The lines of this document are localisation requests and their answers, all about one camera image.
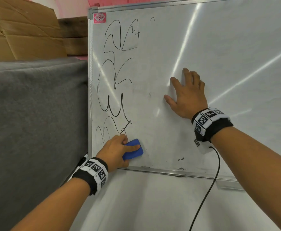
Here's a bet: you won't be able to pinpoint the person's right hand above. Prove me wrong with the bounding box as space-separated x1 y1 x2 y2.
164 67 208 120

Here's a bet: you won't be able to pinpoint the person's left hand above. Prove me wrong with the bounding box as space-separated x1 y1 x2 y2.
96 134 141 172

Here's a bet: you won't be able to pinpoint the blue whiteboard eraser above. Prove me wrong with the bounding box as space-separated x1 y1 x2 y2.
122 139 144 162

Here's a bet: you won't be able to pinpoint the white whiteboard with metal frame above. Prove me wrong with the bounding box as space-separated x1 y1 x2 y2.
87 0 281 190

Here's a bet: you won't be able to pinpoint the person's right forearm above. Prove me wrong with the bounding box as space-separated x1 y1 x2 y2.
211 126 281 231

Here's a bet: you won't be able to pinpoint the person's left forearm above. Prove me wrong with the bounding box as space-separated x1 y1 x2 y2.
10 177 92 231

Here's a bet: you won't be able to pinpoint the black wristband with marker tags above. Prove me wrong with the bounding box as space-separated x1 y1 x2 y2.
191 107 234 143
71 157 109 196

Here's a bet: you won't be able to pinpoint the grey felt blanket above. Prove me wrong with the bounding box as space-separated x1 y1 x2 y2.
0 57 89 231

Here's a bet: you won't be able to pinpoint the dark wooden planks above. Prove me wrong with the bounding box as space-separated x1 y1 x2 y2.
58 16 88 56

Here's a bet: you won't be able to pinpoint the brown cardboard sheet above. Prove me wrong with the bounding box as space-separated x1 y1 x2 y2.
0 0 68 63

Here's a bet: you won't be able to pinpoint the black cable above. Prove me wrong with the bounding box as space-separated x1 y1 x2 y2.
189 146 221 231

